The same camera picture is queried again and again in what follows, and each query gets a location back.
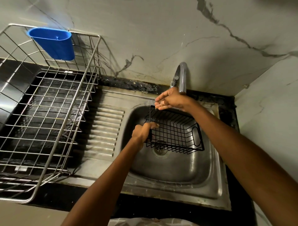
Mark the person's right hand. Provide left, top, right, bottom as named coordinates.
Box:
left=155, top=87, right=196, bottom=112

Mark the person's left hand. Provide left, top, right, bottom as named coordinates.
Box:
left=131, top=122, right=160, bottom=144

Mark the black wire basket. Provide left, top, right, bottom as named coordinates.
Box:
left=144, top=105, right=205, bottom=155

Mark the steel wire dish rack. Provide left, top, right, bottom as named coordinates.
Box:
left=0, top=23, right=102, bottom=204

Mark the person's left forearm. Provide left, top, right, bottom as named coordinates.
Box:
left=61, top=137, right=145, bottom=226

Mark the person's right forearm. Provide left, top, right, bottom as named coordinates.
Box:
left=190, top=102, right=298, bottom=226

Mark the person's patterned clothing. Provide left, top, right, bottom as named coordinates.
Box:
left=108, top=218, right=198, bottom=226

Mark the chrome sink faucet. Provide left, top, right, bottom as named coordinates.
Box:
left=169, top=62, right=188, bottom=95

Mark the round sink drain strainer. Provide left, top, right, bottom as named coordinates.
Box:
left=152, top=142, right=168, bottom=156

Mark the stainless steel sink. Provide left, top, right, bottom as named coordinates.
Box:
left=56, top=85, right=232, bottom=211

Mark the dark steel drip tray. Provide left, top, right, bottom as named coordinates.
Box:
left=0, top=58, right=98, bottom=176

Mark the blue plastic cutlery holder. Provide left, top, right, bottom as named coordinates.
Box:
left=27, top=27, right=75, bottom=61

